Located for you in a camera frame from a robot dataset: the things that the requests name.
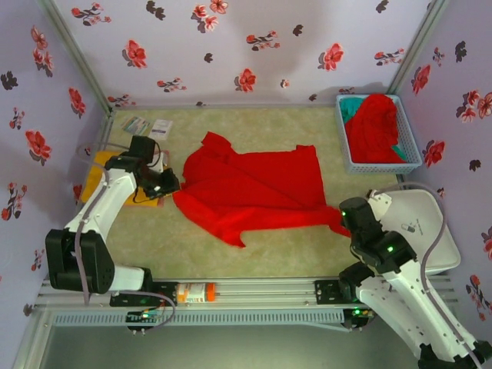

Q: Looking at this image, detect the red t-shirt with cartoon print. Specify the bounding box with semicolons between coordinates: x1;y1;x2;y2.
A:
171;131;352;249

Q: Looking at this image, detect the folded yellow t-shirt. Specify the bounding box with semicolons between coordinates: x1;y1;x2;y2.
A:
81;150;167;207

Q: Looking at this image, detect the white plastic tray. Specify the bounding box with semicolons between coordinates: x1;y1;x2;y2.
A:
367;188;463;277

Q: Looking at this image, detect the white paper tag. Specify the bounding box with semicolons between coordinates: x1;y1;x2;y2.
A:
148;118;175;141

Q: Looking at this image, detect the small circuit board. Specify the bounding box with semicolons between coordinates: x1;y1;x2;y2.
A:
351;306;377;320
126;310;163;324

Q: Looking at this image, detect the blue perforated plastic basket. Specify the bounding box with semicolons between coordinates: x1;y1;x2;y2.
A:
334;92;424;176

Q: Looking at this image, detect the teal t-shirt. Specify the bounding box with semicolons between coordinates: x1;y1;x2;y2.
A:
341;96;409;164

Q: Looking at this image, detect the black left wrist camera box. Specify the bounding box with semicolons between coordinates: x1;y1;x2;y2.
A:
128;135;158;159

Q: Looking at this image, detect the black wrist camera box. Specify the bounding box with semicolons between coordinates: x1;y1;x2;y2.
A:
128;135;158;159
338;196;381;232

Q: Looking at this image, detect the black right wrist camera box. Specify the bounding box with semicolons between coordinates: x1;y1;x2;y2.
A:
338;196;381;232

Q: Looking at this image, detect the grey right arm cable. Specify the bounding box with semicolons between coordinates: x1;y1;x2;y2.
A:
371;181;486;369

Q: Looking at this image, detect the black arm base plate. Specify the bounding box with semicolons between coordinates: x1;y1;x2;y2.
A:
314;279;344;305
108;280;178;309

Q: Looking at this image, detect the orange-white label on rail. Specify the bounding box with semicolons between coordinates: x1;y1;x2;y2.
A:
175;281;217;305

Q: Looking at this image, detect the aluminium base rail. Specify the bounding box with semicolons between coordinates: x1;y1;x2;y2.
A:
37;278;381;309

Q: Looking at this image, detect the grey slotted cable duct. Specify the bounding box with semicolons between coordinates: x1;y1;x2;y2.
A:
51;310;346;328

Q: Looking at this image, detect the aluminium frame post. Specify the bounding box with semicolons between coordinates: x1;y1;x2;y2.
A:
35;0;115;113
387;0;451;98

